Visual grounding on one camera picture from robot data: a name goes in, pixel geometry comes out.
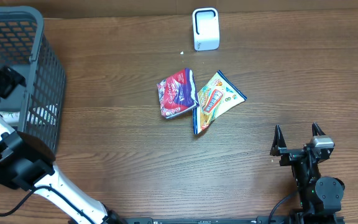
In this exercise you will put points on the pink purple sanitary pad pack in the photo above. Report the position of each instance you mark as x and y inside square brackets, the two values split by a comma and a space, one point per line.
[177, 94]

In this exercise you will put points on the grey plastic mesh basket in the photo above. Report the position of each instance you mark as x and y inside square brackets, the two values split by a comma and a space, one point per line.
[25, 49]

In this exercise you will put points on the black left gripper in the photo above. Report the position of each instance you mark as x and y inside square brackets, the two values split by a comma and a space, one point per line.
[8, 78]

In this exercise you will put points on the yellow blue snack bag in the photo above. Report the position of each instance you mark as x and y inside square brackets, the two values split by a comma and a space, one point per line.
[217, 97]

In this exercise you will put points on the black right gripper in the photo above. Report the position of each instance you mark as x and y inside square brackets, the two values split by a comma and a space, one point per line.
[289, 155]

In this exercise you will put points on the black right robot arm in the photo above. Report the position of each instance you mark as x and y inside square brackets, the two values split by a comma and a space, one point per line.
[320, 197]

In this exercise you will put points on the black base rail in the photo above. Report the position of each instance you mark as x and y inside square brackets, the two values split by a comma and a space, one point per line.
[258, 220]

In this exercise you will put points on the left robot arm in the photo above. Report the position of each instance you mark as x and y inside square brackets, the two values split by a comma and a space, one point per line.
[27, 163]

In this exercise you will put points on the white barcode scanner stand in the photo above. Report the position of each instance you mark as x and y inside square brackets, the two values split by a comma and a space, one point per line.
[206, 34]

